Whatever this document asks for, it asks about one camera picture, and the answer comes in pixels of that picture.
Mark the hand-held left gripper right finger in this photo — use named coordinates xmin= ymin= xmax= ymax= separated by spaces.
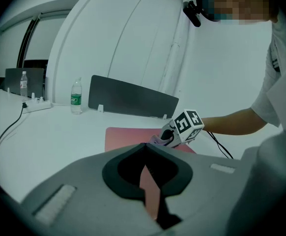
xmin=145 ymin=143 xmax=244 ymax=236

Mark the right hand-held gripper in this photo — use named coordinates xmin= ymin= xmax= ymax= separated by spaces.
xmin=160 ymin=109 xmax=205 ymax=148

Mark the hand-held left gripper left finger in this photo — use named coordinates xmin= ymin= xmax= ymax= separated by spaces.
xmin=21 ymin=143 xmax=164 ymax=236

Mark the purple cloth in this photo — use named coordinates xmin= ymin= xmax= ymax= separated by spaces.
xmin=149 ymin=135 xmax=169 ymax=147

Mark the red desk mat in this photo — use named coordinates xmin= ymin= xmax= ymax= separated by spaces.
xmin=105 ymin=126 xmax=197 ymax=221

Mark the person's right forearm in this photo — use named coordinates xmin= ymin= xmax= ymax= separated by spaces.
xmin=201 ymin=106 xmax=269 ymax=136

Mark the dark desk partition panel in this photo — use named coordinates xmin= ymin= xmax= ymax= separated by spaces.
xmin=87 ymin=74 xmax=180 ymax=119
xmin=4 ymin=67 xmax=46 ymax=98

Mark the green label water bottle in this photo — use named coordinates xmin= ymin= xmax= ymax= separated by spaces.
xmin=70 ymin=77 xmax=83 ymax=116

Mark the white power strip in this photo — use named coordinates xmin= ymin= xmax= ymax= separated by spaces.
xmin=22 ymin=97 xmax=54 ymax=114

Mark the person's grey t-shirt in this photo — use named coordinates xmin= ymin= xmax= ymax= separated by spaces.
xmin=228 ymin=7 xmax=286 ymax=236

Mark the red label water bottle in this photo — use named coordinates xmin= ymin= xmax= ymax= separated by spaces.
xmin=19 ymin=70 xmax=29 ymax=101

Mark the person's head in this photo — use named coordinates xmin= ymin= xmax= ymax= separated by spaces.
xmin=195 ymin=0 xmax=281 ymax=26

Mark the black gripper cable bundle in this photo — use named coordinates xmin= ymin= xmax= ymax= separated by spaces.
xmin=205 ymin=130 xmax=234 ymax=160

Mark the black power cable with plug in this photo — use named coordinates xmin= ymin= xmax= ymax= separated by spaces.
xmin=0 ymin=102 xmax=27 ymax=169

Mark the black head-mounted camera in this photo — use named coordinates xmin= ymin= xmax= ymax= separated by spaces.
xmin=182 ymin=0 xmax=203 ymax=28

